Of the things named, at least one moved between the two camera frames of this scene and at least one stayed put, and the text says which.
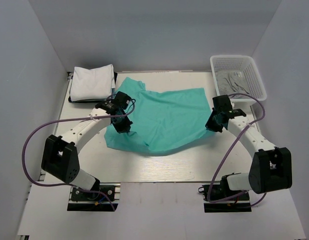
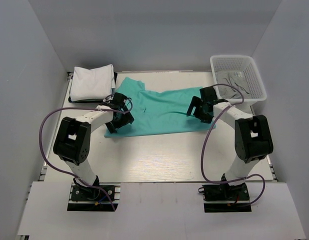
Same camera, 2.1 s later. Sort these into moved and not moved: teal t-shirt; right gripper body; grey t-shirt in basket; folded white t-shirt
Moved: teal t-shirt; right gripper body
Not moved: folded white t-shirt; grey t-shirt in basket
